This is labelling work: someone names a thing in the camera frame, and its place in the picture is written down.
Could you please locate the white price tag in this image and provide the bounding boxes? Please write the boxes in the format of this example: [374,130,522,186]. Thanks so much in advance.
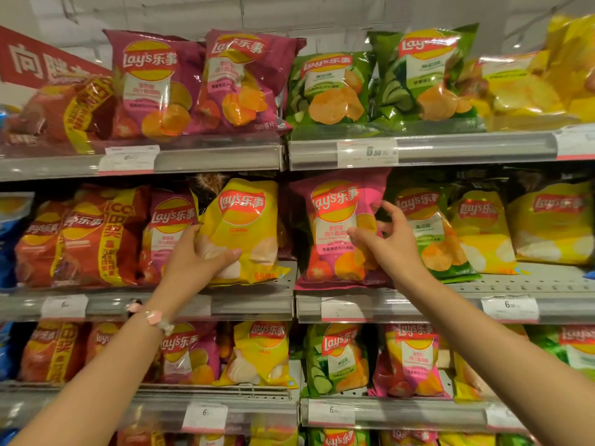
[485,403,527,433]
[96,144,162,177]
[320,297,369,324]
[336,138,400,169]
[180,402,229,434]
[40,294,90,320]
[307,400,357,429]
[178,295,213,319]
[554,124,595,161]
[480,295,540,325]

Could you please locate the chip bags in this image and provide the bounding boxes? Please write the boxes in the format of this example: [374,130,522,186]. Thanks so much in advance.
[304,427,536,446]

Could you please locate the red hanging banner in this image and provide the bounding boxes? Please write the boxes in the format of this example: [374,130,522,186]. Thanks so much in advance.
[0,25,113,91]

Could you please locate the pink bead bracelet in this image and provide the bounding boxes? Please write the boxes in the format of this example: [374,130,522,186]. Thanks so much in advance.
[126,299,176,338]

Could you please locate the person's left forearm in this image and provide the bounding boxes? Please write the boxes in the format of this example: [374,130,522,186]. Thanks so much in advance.
[9,310,177,446]

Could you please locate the person's left hand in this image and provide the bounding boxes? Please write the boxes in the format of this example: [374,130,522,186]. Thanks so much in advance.
[159,223,244,308]

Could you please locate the person's right forearm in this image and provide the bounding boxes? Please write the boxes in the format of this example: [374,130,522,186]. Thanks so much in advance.
[408,271,595,446]

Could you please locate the person's right hand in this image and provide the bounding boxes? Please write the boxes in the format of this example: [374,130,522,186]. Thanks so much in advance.
[347,201,436,293]

